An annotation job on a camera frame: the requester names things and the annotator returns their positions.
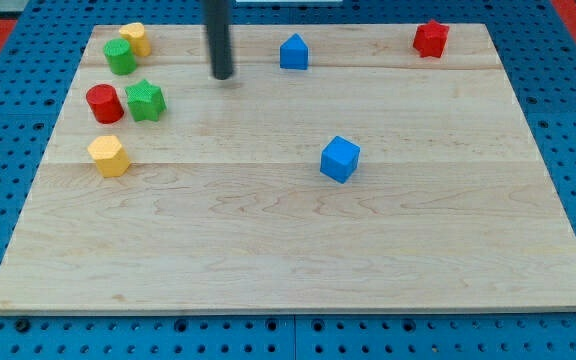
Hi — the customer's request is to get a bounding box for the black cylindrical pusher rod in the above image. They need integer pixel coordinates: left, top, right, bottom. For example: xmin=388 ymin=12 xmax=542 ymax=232
xmin=202 ymin=0 xmax=234 ymax=80

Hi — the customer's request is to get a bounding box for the green star block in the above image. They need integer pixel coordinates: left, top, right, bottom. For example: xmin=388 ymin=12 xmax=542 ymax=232
xmin=125 ymin=79 xmax=167 ymax=122

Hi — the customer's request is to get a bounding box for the yellow hexagon block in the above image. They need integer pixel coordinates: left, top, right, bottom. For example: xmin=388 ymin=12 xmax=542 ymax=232
xmin=87 ymin=135 xmax=131 ymax=178

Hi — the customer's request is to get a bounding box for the red star block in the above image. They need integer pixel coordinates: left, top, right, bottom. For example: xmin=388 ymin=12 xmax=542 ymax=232
xmin=412 ymin=19 xmax=450 ymax=58

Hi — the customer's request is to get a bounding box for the yellow heart block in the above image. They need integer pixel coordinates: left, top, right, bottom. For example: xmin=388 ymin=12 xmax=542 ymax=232
xmin=118 ymin=22 xmax=152 ymax=57

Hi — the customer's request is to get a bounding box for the blue pentagon house block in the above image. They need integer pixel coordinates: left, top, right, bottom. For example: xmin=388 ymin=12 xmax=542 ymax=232
xmin=279 ymin=33 xmax=309 ymax=70

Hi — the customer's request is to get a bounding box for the green cylinder block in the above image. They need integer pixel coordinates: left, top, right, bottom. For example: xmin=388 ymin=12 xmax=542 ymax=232
xmin=103 ymin=38 xmax=137 ymax=75

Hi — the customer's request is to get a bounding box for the red cylinder block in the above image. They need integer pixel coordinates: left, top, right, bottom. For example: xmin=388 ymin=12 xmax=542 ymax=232
xmin=85 ymin=84 xmax=124 ymax=124

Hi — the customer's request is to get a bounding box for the blue cube block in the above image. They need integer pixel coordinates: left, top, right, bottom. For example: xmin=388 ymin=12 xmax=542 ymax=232
xmin=320 ymin=136 xmax=361 ymax=183

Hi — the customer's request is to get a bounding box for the light wooden board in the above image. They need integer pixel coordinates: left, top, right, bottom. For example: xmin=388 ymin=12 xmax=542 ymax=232
xmin=0 ymin=24 xmax=576 ymax=316

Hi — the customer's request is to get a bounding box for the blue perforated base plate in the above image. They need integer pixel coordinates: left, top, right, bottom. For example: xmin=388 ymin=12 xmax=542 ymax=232
xmin=0 ymin=1 xmax=576 ymax=359

